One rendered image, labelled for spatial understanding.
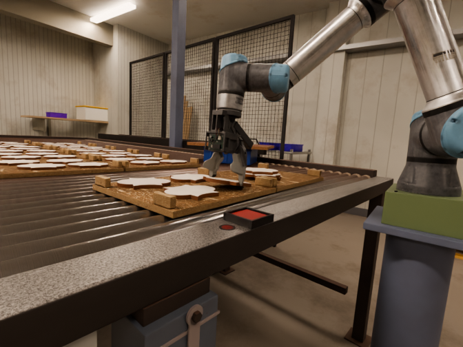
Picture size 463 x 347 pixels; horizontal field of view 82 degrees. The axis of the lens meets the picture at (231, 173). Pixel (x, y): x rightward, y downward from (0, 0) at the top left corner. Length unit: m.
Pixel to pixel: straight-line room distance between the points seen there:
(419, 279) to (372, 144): 3.61
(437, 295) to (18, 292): 0.93
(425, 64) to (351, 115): 3.76
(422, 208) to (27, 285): 0.82
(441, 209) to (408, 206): 0.07
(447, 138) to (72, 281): 0.73
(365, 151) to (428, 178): 3.59
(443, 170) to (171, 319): 0.75
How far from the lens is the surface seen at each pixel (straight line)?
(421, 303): 0.97
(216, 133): 0.74
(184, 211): 0.56
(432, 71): 0.78
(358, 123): 4.49
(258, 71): 0.75
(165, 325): 0.43
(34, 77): 6.46
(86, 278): 0.37
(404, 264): 0.93
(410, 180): 0.91
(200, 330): 0.49
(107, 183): 0.78
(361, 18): 0.93
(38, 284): 0.38
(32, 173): 1.09
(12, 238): 0.53
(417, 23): 0.80
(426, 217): 0.86
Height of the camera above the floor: 1.09
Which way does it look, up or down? 8 degrees down
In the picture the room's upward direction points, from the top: 3 degrees clockwise
